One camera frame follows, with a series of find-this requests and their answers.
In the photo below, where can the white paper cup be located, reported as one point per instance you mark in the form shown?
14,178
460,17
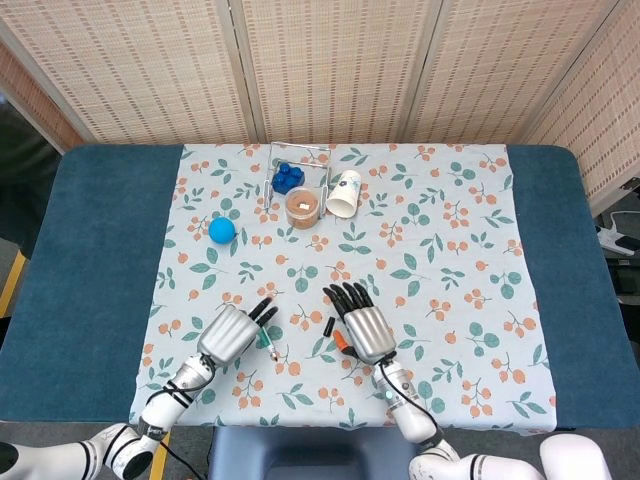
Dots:
344,197

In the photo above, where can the white power strip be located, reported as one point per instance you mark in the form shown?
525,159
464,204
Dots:
611,239

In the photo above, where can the teal white marker body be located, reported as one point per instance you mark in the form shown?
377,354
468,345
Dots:
267,344

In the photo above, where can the blue toy building brick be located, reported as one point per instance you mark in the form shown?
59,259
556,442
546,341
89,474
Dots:
287,179

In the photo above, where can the floral printed tablecloth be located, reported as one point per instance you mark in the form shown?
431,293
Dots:
350,240

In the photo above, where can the blue ball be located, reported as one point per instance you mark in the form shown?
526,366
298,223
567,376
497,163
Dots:
221,230

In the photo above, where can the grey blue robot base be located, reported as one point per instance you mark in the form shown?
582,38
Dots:
315,455

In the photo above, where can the clear jar of rubber bands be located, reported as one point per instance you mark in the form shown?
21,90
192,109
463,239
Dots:
302,207

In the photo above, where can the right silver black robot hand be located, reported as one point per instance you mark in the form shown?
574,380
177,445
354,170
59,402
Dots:
370,332

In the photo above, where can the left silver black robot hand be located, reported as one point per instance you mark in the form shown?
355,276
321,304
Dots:
227,335

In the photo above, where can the dark blue table cover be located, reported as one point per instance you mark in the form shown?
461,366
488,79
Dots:
100,250

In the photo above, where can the woven bamboo screen panel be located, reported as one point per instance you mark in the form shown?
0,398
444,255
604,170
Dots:
500,65
140,65
330,65
35,95
610,125

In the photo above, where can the black marker cap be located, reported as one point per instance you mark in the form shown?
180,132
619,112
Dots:
328,328

